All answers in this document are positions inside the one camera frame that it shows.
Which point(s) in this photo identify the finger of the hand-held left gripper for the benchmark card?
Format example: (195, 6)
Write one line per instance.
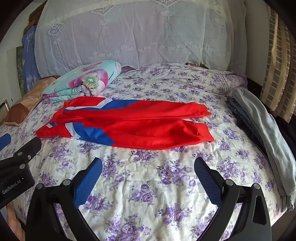
(4, 141)
(27, 150)

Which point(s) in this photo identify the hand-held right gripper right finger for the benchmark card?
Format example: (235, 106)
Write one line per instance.
(208, 183)

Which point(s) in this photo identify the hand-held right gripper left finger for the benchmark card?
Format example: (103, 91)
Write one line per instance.
(89, 183)

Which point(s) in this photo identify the red blue white pants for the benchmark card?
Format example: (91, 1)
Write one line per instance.
(138, 129)

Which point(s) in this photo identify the brown pillow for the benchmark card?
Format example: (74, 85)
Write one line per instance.
(25, 102)

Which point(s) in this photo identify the purple floral bedspread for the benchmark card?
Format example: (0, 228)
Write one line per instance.
(148, 185)

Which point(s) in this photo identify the dark blue folded jeans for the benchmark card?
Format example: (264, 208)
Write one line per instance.
(242, 115)

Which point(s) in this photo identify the green picture panel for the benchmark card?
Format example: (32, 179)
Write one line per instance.
(18, 67)

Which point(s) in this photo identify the grey folded clothing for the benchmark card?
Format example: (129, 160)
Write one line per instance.
(266, 129)

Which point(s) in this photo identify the blue printed bag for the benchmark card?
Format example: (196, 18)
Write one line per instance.
(29, 58)

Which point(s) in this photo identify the folded teal floral quilt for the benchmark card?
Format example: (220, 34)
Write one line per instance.
(92, 78)

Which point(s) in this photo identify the purple floral pillow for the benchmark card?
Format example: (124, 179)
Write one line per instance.
(231, 81)

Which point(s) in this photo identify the purple cloth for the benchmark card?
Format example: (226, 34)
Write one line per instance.
(126, 69)

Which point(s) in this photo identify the wooden headboard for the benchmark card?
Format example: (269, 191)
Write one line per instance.
(34, 16)

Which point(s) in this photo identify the striped beige curtain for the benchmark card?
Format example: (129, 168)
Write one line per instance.
(279, 69)

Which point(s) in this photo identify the white lace cover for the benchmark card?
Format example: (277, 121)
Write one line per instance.
(138, 34)

